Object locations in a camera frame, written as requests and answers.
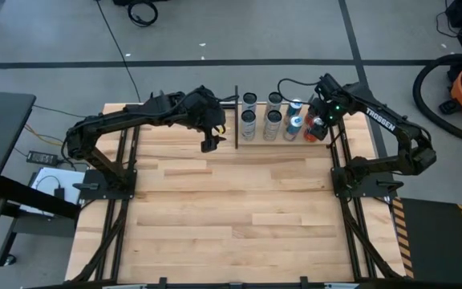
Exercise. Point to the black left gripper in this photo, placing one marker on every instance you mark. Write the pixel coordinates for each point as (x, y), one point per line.
(207, 120)

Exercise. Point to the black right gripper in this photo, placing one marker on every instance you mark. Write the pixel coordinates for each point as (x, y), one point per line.
(327, 108)

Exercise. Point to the blue silver Red Bull can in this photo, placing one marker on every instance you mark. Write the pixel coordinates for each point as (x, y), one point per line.
(295, 106)
(294, 128)

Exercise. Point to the white Celsius Arctic Vibe can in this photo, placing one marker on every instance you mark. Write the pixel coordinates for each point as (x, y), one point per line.
(248, 124)
(249, 99)

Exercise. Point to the white Celsius Tropical Vibe can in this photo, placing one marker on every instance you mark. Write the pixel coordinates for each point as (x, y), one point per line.
(274, 100)
(272, 126)

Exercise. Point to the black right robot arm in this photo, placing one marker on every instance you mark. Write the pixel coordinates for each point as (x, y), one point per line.
(379, 118)

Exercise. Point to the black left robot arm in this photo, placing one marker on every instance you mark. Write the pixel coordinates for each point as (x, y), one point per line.
(134, 114)

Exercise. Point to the white paper sheet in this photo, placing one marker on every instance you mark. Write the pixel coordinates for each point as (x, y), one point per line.
(70, 180)

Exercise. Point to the small black adapter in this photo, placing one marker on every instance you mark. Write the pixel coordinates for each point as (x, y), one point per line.
(59, 192)

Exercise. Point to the black mat with hazard stripes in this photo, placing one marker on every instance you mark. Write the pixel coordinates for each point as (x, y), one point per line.
(435, 241)

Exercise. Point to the black power adapter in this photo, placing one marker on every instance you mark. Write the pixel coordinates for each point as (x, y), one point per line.
(42, 157)

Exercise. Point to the black desk caster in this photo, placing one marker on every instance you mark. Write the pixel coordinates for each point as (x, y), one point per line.
(9, 260)

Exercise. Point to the wooden shelf with black frame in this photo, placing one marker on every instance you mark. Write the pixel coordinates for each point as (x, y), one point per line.
(260, 132)

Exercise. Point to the black aluminium rig frame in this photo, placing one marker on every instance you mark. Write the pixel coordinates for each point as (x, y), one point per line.
(255, 286)

